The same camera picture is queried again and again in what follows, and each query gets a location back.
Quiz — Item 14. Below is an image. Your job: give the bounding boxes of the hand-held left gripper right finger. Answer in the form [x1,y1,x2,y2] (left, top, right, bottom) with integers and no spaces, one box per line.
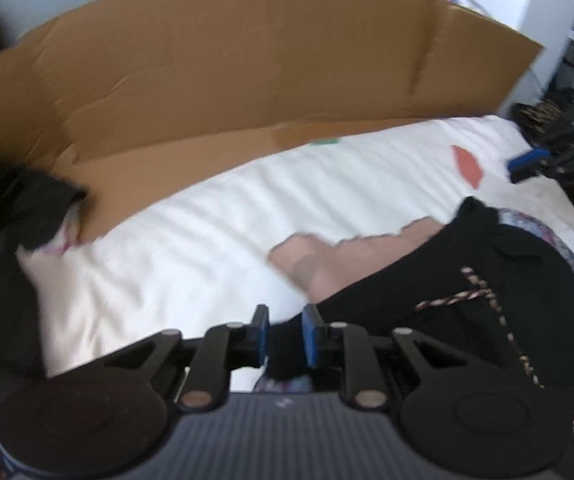
[302,304,474,411]

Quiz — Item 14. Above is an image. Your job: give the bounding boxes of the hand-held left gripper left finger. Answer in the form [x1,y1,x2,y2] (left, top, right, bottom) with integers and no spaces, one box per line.
[101,304,271,411]

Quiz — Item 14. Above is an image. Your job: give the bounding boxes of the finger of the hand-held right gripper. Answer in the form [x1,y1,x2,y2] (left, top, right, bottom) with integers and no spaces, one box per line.
[507,148,574,185]

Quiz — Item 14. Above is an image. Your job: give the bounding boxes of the black shorts bear print panels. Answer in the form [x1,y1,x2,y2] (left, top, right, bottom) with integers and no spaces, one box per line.
[264,197,574,480]

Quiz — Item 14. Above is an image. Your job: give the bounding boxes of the cream bear print blanket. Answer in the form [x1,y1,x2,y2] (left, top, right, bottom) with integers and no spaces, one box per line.
[17,115,574,391]

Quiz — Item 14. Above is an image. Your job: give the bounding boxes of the folded cardboard sheet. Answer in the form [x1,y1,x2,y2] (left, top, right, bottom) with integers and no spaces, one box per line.
[0,0,545,241]

